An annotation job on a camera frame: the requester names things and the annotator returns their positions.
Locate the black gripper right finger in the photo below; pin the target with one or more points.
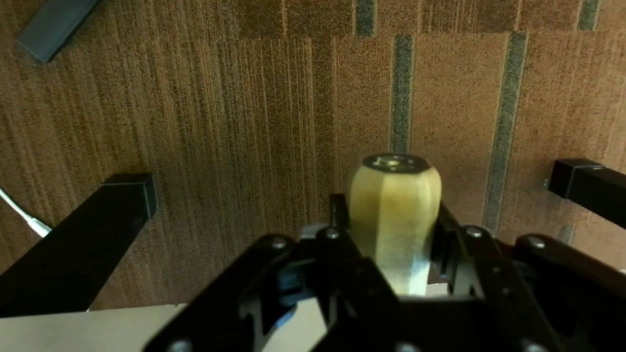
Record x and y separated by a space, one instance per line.
535 295

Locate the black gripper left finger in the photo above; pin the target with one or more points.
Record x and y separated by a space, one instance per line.
287 295

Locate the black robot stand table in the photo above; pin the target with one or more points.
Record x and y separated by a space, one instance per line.
590 189

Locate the beige foosball table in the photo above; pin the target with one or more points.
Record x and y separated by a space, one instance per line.
66 262

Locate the dark grey flat bar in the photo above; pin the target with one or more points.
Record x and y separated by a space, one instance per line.
56 27

